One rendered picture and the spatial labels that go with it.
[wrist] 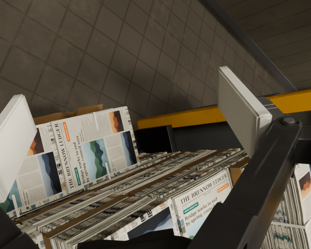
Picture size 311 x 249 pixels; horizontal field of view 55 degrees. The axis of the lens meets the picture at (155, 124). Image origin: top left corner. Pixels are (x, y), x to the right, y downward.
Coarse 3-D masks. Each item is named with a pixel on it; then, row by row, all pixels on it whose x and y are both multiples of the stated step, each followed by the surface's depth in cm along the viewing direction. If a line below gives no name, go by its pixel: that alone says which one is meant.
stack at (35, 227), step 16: (112, 176) 134; (128, 176) 129; (144, 176) 120; (160, 176) 115; (80, 192) 122; (96, 192) 113; (112, 192) 106; (128, 192) 104; (64, 208) 101; (80, 208) 96; (16, 224) 95; (32, 224) 90; (48, 224) 88
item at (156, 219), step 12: (168, 204) 83; (144, 216) 77; (156, 216) 80; (168, 216) 83; (120, 228) 72; (132, 228) 74; (144, 228) 76; (156, 228) 79; (168, 228) 82; (120, 240) 71
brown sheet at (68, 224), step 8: (112, 200) 97; (96, 208) 92; (80, 216) 89; (88, 216) 87; (64, 224) 85; (72, 224) 84; (48, 232) 82; (56, 232) 81; (48, 240) 79; (48, 248) 80
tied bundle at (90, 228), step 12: (120, 204) 92; (132, 204) 87; (144, 204) 86; (156, 204) 84; (96, 216) 86; (108, 216) 82; (120, 216) 81; (132, 216) 79; (72, 228) 82; (84, 228) 79; (96, 228) 77; (108, 228) 75; (60, 240) 75; (72, 240) 73; (84, 240) 71
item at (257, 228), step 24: (288, 120) 14; (264, 144) 13; (288, 144) 12; (264, 168) 11; (288, 168) 13; (240, 192) 10; (264, 192) 10; (216, 216) 9; (240, 216) 9; (264, 216) 10; (192, 240) 8; (216, 240) 8; (240, 240) 8
